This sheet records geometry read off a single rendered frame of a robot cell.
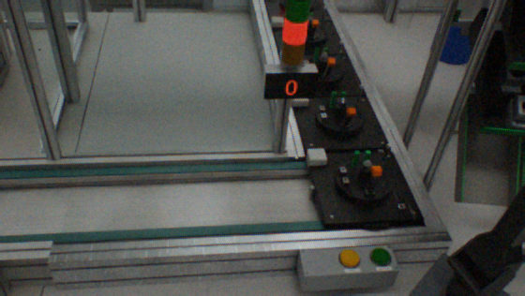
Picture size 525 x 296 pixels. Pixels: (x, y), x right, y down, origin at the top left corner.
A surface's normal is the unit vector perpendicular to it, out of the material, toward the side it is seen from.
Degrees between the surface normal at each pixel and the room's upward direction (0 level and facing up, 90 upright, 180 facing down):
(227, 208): 0
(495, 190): 45
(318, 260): 0
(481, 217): 0
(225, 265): 90
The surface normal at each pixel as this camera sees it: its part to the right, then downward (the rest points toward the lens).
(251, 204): 0.07, -0.75
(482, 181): 0.00, -0.07
